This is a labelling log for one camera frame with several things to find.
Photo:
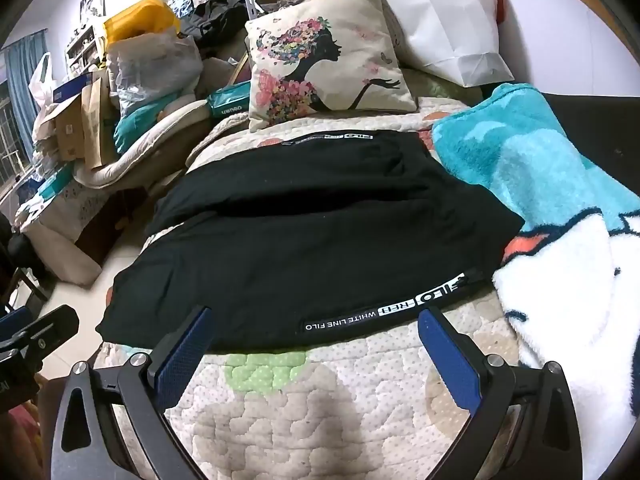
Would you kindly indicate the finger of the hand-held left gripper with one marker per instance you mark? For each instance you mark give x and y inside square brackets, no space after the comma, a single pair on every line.
[15,321]
[52,325]

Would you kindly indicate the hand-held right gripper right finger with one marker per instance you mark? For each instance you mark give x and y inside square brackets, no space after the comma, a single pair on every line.
[447,360]

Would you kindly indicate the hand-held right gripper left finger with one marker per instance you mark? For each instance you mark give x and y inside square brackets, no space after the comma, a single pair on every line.
[181,357]

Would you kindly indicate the black pants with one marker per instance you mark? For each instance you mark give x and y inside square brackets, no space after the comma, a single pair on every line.
[300,240]

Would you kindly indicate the dark chair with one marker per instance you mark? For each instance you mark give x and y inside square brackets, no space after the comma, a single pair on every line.
[20,255]

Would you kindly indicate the quilted heart pattern bedspread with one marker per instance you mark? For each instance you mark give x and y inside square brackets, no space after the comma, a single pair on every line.
[300,410]

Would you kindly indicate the beige folded mattress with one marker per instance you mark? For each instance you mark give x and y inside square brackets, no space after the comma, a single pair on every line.
[150,145]

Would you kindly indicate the teal cloth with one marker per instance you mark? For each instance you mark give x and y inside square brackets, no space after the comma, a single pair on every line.
[132,127]

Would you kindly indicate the teal and white fleece blanket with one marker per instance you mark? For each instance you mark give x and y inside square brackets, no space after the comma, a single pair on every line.
[525,160]

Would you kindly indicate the blue box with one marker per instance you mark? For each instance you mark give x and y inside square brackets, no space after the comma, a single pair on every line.
[72,87]

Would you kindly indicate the white plastic bag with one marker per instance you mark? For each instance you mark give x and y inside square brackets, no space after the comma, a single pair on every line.
[42,82]

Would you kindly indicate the blue curtain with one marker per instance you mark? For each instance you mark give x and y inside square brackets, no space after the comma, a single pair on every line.
[25,75]

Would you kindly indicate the teal tissue pack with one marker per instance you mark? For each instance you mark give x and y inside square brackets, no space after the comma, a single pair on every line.
[227,100]

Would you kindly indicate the clear plastic bag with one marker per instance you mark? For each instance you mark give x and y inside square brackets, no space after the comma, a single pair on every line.
[150,65]

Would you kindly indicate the yellow plastic bag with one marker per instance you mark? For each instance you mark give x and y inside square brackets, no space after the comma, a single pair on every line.
[135,22]

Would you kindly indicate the floral figure printed cushion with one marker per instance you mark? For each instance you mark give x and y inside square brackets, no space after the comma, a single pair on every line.
[280,35]

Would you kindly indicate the black bag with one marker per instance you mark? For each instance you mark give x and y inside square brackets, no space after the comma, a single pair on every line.
[220,15]

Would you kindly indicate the red object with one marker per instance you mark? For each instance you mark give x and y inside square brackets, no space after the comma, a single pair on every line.
[499,5]

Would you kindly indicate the wall shelf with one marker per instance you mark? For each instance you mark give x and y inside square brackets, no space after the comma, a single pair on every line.
[85,50]

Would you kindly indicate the small wall poster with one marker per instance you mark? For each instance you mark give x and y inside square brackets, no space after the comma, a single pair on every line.
[92,2]

